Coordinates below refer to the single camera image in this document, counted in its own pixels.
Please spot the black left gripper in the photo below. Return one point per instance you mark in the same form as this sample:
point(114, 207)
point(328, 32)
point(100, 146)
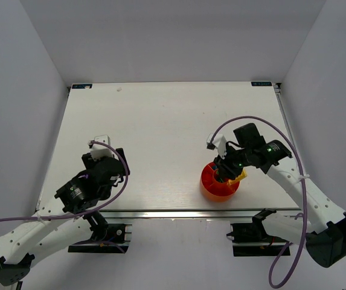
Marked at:
point(121, 160)

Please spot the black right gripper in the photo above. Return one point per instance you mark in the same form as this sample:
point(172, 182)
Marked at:
point(225, 168)

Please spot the yellow long lego plate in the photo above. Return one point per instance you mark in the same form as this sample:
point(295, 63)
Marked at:
point(241, 176)

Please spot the orange divided round container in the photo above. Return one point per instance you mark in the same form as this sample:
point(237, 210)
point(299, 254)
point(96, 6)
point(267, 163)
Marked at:
point(215, 189)

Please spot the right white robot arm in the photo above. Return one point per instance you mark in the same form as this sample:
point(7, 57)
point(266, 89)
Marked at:
point(321, 229)

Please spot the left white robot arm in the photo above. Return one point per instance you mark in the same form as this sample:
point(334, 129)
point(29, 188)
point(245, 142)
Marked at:
point(70, 217)

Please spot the blue label sticker left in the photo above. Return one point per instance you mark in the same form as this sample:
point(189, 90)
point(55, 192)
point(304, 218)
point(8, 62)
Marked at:
point(82, 86)

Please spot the blue label sticker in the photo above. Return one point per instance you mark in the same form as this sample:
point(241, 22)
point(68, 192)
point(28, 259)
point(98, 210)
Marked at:
point(82, 86)
point(258, 83)

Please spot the blue label sticker right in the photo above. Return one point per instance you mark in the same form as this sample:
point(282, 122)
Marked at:
point(258, 83)

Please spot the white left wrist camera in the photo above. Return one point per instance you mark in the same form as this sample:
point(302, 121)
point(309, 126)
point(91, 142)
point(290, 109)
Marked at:
point(97, 150)

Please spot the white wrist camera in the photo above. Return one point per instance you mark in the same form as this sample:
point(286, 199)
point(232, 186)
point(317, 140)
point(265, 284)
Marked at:
point(217, 142)
point(97, 150)

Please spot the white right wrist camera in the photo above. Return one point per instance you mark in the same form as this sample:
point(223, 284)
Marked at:
point(217, 142)

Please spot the aluminium front table rail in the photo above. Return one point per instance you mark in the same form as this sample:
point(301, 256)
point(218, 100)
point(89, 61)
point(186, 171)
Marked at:
point(175, 214)

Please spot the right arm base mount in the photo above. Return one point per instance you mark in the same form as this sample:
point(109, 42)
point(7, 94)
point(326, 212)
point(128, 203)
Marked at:
point(247, 241)

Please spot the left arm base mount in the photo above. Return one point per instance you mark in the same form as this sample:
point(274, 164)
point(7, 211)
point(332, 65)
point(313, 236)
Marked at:
point(116, 241)

